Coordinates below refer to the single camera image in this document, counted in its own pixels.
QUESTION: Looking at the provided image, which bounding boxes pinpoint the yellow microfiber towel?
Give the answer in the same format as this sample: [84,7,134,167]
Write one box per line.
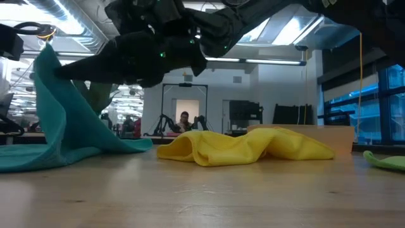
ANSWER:
[156,127,335,168]

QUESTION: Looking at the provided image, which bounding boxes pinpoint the black cabinet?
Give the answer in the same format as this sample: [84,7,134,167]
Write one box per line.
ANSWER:
[228,99,264,123]

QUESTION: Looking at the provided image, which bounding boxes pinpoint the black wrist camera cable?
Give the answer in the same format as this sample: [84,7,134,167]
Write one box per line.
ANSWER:
[13,20,44,36]

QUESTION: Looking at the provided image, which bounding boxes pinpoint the green microfiber towel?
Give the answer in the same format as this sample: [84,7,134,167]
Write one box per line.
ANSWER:
[363,150,405,173]

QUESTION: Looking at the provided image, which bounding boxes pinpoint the orange plastic basket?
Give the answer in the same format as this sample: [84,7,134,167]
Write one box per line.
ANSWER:
[246,124,356,155]

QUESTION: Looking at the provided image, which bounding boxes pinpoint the distant black stand frame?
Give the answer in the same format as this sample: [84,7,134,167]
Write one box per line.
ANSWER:
[160,82,209,134]

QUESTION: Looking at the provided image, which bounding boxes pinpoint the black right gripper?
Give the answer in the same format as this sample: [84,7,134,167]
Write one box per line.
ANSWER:
[55,0,209,89]

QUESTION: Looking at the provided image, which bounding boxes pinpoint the person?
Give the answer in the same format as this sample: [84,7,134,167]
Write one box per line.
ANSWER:
[121,114,137,137]
[177,110,194,133]

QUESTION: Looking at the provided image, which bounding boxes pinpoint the teal microfiber towel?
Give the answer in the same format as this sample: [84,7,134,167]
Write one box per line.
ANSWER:
[0,42,154,174]

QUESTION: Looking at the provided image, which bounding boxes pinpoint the overhead beam with light strips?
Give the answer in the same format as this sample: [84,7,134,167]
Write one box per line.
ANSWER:
[23,50,307,67]

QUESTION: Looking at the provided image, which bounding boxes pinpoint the green artificial plant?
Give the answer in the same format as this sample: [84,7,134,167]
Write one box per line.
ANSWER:
[72,79,127,115]

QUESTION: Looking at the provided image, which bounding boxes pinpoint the black overhead camera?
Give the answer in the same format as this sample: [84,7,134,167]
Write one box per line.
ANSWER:
[35,23,58,41]

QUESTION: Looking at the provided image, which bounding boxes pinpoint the black cases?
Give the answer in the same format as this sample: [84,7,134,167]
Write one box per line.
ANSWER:
[273,103,315,125]

